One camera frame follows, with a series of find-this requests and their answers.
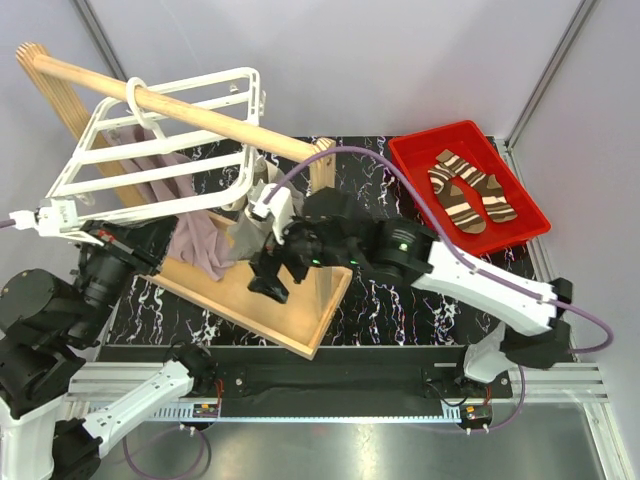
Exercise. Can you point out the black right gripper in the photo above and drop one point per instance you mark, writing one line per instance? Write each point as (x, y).
(265, 279)

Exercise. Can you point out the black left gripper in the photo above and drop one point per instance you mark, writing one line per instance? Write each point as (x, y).
(145, 242)

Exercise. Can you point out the wooden clothes rack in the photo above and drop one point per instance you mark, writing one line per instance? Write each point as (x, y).
(298, 325)

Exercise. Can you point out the grey cream sock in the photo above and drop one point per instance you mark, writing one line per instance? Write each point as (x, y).
(248, 235)

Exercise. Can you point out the white plastic clip hanger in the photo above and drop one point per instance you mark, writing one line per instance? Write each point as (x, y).
(139, 136)

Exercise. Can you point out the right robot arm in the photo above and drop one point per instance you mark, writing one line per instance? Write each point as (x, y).
(531, 332)

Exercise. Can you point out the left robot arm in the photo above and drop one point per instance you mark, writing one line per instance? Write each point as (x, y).
(45, 321)

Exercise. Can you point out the mauve hanging cloth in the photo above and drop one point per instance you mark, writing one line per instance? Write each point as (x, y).
(196, 240)

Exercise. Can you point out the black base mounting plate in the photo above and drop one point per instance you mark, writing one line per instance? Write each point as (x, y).
(343, 380)

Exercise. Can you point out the brown striped sock left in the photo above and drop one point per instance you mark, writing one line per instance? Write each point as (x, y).
(453, 201)

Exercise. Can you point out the brown striped sock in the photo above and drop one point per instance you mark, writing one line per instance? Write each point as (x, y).
(487, 186)
(453, 201)

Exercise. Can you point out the brown striped sock right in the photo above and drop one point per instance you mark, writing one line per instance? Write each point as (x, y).
(487, 186)

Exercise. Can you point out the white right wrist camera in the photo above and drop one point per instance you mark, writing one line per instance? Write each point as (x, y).
(268, 203)

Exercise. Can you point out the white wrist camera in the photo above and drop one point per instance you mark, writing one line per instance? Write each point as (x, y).
(268, 203)
(53, 218)

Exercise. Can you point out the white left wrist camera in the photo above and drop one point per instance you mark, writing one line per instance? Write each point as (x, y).
(53, 218)

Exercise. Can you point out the white slotted cable duct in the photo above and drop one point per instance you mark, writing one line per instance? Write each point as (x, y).
(200, 412)

